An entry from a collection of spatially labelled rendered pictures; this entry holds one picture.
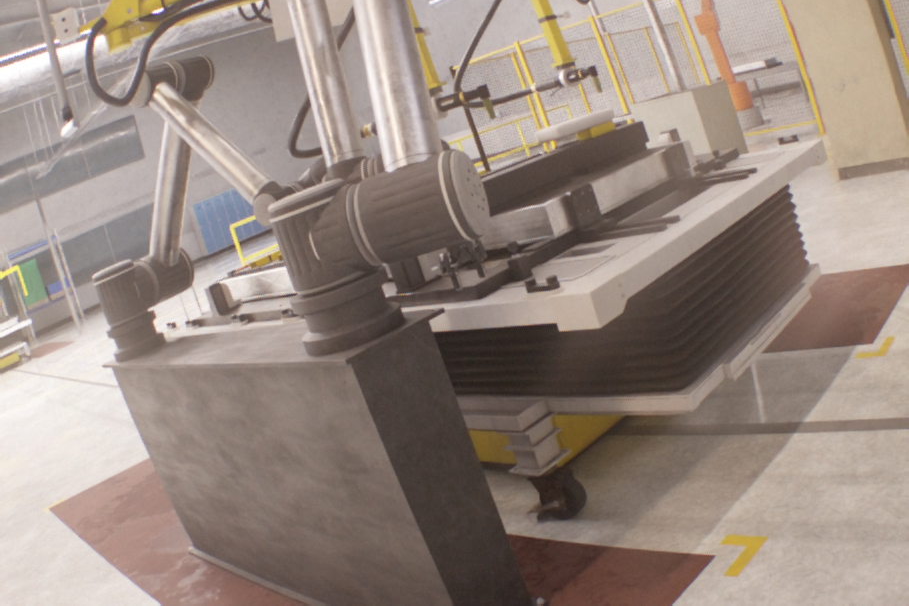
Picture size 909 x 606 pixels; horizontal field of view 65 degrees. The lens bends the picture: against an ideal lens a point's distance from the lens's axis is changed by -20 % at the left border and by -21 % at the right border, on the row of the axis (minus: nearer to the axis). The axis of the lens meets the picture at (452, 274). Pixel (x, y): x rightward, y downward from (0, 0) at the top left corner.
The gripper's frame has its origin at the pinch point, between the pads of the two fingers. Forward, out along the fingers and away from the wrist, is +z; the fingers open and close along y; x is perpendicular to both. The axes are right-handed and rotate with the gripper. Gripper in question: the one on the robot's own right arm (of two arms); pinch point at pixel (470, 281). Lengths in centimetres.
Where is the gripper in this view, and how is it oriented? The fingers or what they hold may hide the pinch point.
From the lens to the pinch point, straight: 230.4
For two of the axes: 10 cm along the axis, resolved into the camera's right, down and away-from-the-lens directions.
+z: 3.2, 9.3, 1.6
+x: 6.7, -1.1, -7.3
